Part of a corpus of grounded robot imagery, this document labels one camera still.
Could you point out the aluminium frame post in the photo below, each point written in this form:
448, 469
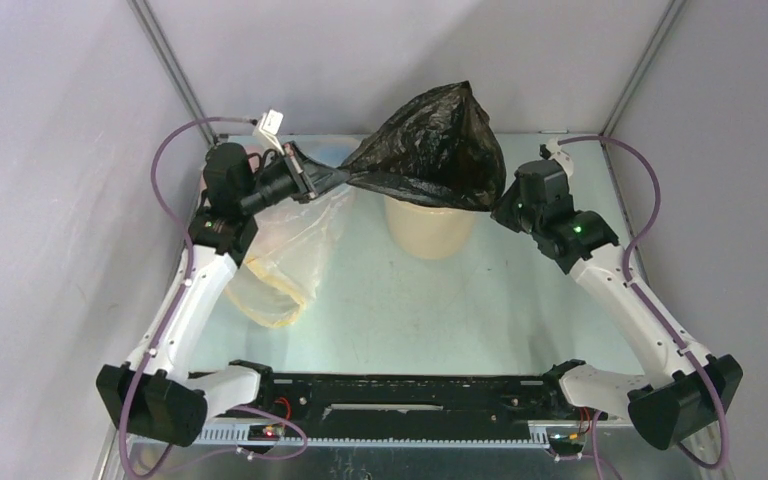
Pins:
663, 30
149, 22

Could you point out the clear plastic bag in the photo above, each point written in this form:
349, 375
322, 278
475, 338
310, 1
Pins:
286, 263

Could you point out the black trash bag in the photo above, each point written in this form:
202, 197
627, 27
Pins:
437, 151

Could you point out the right aluminium frame post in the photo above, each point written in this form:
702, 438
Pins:
663, 30

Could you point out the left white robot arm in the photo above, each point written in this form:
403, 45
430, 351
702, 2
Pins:
153, 393

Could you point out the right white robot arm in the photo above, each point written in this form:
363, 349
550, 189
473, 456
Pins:
683, 386

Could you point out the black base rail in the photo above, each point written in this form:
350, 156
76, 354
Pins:
408, 409

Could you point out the left aluminium frame post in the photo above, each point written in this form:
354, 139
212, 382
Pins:
149, 22

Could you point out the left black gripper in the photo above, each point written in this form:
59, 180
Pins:
314, 178

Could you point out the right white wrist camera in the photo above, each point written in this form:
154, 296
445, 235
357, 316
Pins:
551, 150

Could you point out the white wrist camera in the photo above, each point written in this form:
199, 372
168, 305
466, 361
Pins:
551, 150
266, 131

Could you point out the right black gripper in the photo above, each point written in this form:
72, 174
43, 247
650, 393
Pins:
506, 206

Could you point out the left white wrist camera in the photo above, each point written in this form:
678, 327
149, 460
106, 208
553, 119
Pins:
266, 131

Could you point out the beige plastic trash bin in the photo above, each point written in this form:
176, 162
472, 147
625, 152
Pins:
428, 233

